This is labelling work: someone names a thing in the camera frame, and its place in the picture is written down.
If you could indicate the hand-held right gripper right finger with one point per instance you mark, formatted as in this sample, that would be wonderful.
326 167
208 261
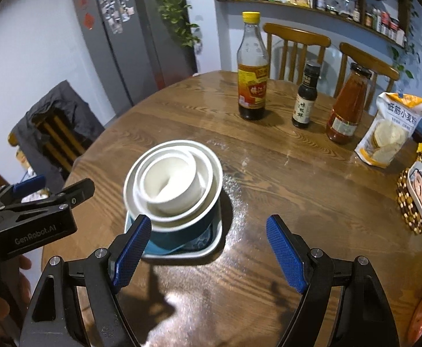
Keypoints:
286 253

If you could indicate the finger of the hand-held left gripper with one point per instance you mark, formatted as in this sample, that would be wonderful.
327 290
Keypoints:
30 184
62 198

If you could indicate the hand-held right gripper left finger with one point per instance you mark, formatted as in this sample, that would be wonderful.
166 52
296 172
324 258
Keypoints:
133 253

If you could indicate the blue patterned rectangular plate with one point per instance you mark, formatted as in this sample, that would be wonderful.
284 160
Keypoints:
182 256
200 242

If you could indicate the medium white bowl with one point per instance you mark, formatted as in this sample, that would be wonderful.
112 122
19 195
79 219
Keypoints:
174 212

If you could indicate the large pale bowl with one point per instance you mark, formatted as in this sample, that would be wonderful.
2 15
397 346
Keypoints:
128 191

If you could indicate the small white cup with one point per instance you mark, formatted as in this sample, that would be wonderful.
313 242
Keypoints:
167 173

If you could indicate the wooden chair with jacket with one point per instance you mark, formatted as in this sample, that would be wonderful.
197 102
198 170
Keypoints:
51 133

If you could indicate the dark grey jacket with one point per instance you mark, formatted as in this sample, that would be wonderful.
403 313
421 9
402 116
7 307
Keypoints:
80 115

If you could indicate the wooden bead trivet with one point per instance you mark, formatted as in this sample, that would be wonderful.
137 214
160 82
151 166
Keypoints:
404 202

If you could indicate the small dark sauce bottle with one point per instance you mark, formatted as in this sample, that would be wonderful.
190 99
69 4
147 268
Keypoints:
303 108

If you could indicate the pink egg separator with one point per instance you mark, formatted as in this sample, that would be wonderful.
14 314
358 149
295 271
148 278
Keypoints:
418 188

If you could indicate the red sauce glass bottle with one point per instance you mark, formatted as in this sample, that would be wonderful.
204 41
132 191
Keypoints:
344 115

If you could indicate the flour bag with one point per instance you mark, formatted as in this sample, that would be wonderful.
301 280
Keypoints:
388 133

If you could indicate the grey refrigerator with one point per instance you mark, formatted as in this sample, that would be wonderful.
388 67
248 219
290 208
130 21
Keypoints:
142 61

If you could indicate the vinegar bottle with yellow cap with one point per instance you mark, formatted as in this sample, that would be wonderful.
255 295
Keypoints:
253 94

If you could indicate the red paper decoration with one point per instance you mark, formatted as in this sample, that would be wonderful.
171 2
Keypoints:
89 20
83 0

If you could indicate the cluster of fridge photo magnets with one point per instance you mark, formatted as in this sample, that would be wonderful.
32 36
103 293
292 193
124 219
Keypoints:
115 0

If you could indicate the wooden dining chair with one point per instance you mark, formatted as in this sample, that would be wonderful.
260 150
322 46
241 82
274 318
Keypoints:
362 56
294 34

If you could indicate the hanging green vine plant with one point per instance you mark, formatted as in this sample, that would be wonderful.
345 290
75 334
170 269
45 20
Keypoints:
178 11

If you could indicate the trailing green shelf plant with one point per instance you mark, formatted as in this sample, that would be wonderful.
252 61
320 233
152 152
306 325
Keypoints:
406 54

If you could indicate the row of shelf seasoning jars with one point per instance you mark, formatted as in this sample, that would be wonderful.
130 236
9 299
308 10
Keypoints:
384 25

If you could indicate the row of shelf glass jars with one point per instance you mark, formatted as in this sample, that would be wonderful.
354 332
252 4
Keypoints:
337 5

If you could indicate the dark wooden wall shelf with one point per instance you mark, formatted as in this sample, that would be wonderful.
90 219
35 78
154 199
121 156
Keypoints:
305 9

